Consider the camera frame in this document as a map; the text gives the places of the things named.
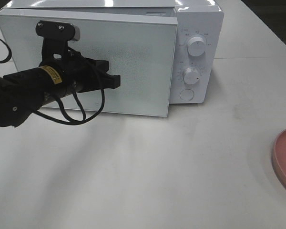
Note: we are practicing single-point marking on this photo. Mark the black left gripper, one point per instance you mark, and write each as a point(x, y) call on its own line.
point(69, 73)

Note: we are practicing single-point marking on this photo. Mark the round white door release button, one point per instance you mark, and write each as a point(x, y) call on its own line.
point(187, 94)

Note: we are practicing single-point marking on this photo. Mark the white microwave knob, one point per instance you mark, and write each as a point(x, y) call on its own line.
point(196, 45)
point(191, 76)

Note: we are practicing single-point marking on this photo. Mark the white microwave door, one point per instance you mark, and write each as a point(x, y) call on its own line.
point(139, 48)

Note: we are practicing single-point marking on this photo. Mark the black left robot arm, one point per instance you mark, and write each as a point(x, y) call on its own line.
point(23, 93)

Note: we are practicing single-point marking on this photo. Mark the white microwave oven body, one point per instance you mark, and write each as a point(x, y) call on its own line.
point(194, 17)

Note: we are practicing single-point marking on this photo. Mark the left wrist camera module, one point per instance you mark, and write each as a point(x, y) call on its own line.
point(56, 30)

